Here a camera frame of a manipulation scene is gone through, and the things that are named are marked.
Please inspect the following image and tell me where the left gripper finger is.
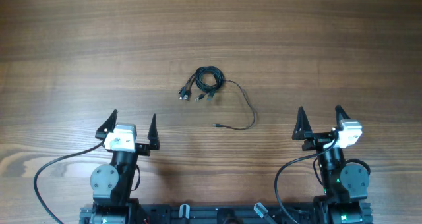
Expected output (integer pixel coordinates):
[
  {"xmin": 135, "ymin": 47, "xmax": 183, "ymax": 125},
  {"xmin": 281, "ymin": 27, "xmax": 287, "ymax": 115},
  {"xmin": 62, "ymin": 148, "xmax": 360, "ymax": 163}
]
[
  {"xmin": 148, "ymin": 114, "xmax": 160, "ymax": 150},
  {"xmin": 95, "ymin": 109, "xmax": 118, "ymax": 140}
]

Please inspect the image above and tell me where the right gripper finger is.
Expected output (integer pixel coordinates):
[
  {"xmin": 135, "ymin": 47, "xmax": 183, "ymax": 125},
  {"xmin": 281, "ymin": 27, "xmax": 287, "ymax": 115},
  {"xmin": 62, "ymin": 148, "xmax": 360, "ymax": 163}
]
[
  {"xmin": 292, "ymin": 107, "xmax": 313, "ymax": 140},
  {"xmin": 335, "ymin": 105, "xmax": 350, "ymax": 125}
]

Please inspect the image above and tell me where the black cable bundle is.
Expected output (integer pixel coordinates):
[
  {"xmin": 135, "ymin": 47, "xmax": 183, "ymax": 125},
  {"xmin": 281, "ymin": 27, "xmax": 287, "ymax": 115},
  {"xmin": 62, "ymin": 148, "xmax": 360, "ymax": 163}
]
[{"xmin": 178, "ymin": 65, "xmax": 257, "ymax": 132}]

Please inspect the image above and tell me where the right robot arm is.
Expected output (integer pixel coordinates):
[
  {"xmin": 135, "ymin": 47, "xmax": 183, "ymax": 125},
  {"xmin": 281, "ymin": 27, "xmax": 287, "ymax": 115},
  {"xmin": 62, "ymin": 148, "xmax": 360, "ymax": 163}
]
[{"xmin": 292, "ymin": 105, "xmax": 373, "ymax": 224}]

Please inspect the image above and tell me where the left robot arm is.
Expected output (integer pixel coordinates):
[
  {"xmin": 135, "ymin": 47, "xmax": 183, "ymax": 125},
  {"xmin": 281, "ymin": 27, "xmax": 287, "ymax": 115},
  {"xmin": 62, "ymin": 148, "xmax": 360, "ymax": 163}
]
[{"xmin": 79, "ymin": 110, "xmax": 160, "ymax": 224}]

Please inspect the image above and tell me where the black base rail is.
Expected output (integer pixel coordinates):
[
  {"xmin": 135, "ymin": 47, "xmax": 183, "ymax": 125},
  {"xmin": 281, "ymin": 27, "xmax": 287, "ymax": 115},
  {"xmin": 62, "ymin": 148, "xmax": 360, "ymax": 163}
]
[{"xmin": 79, "ymin": 203, "xmax": 373, "ymax": 224}]

